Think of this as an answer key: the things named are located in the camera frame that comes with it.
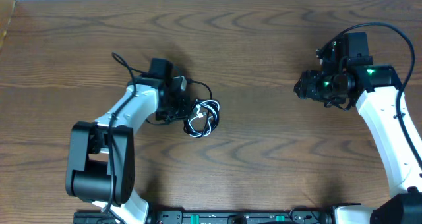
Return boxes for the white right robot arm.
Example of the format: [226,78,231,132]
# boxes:
[293,65,421,223]

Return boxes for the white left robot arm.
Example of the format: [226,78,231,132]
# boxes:
[65,76,187,223]

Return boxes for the black USB cable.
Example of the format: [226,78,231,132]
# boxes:
[183,80,221,138]

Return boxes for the white USB cable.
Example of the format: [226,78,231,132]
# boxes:
[187,100,220,138]

